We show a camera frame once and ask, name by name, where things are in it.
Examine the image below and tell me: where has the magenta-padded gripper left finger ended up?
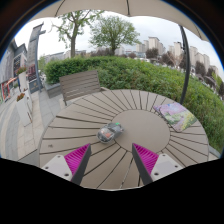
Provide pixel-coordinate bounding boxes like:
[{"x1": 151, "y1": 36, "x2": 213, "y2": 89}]
[{"x1": 41, "y1": 143, "x2": 92, "y2": 186}]

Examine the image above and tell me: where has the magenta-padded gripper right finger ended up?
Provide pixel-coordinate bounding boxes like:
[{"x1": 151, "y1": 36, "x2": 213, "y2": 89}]
[{"x1": 131, "y1": 142, "x2": 184, "y2": 186}]

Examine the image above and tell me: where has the cherry blossom print mouse pad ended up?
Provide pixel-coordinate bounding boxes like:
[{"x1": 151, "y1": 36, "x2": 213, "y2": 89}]
[{"x1": 153, "y1": 101, "x2": 198, "y2": 133}]

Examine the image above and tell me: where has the white planter box with flowers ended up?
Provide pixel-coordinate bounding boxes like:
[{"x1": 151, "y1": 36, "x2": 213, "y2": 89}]
[
  {"x1": 16, "y1": 66, "x2": 30, "y2": 92},
  {"x1": 14, "y1": 92, "x2": 34, "y2": 127}
]

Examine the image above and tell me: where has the brown slatted wooden chair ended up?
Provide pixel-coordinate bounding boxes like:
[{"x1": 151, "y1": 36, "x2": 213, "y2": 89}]
[{"x1": 59, "y1": 69, "x2": 110, "y2": 107}]

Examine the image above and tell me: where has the trimmed green hedge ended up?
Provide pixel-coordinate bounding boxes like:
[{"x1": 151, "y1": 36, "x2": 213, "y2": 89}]
[{"x1": 43, "y1": 55, "x2": 224, "y2": 153}]

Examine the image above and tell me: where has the dark curved umbrella pole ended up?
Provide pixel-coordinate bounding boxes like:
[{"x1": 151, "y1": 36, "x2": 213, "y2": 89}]
[{"x1": 179, "y1": 25, "x2": 191, "y2": 105}]

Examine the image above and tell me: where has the thin-leaved tall tree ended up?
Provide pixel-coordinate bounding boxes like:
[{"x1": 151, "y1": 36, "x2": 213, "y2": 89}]
[{"x1": 50, "y1": 9, "x2": 105, "y2": 59}]

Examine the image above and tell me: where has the round-crowned green tree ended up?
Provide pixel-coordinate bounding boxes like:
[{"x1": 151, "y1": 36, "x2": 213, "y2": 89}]
[{"x1": 88, "y1": 15, "x2": 142, "y2": 55}]

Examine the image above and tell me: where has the beige patio umbrella canopy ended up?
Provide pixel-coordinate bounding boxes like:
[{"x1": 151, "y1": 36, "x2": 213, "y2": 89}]
[{"x1": 31, "y1": 0, "x2": 210, "y2": 43}]

